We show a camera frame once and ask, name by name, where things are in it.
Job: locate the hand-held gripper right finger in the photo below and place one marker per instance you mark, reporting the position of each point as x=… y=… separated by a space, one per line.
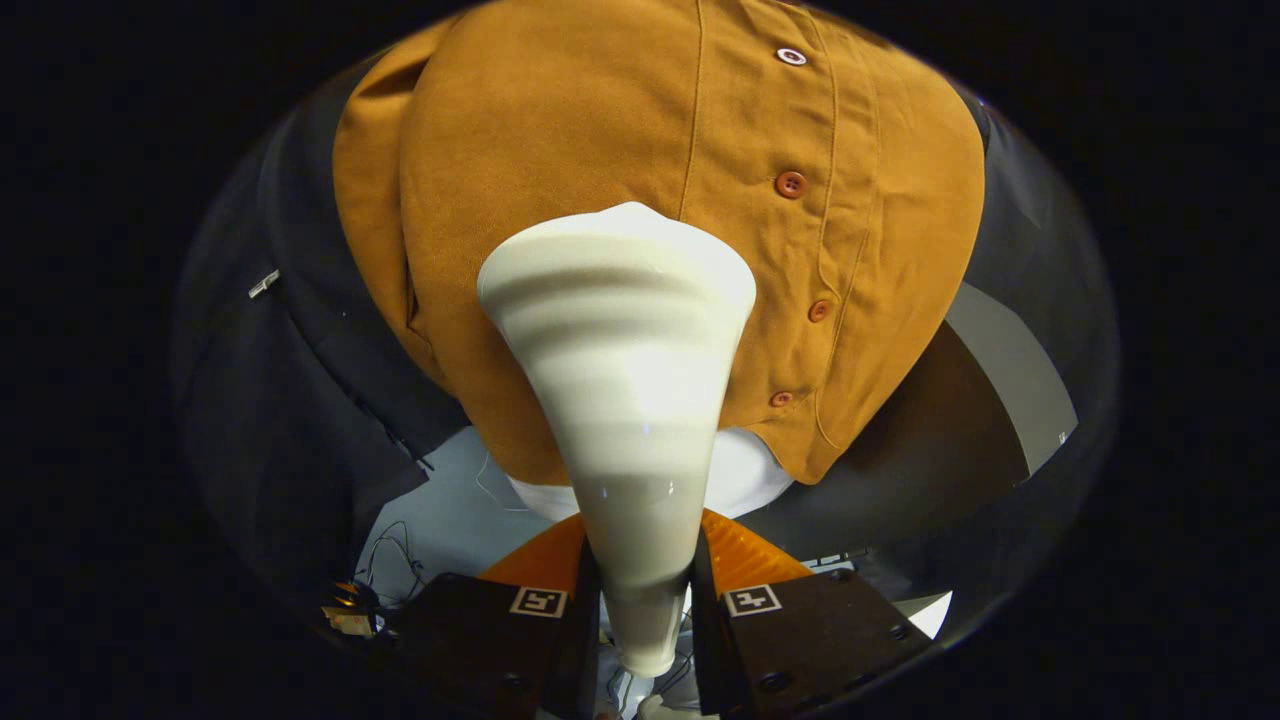
x=800 y=640

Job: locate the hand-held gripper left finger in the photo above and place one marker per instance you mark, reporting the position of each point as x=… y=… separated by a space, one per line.
x=470 y=640

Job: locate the orange-brown button shirt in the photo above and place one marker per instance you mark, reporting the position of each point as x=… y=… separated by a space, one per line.
x=560 y=130

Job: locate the white mannequin torso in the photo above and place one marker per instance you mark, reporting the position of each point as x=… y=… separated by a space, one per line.
x=745 y=475

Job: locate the silver clip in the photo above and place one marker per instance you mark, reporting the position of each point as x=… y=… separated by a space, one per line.
x=264 y=284

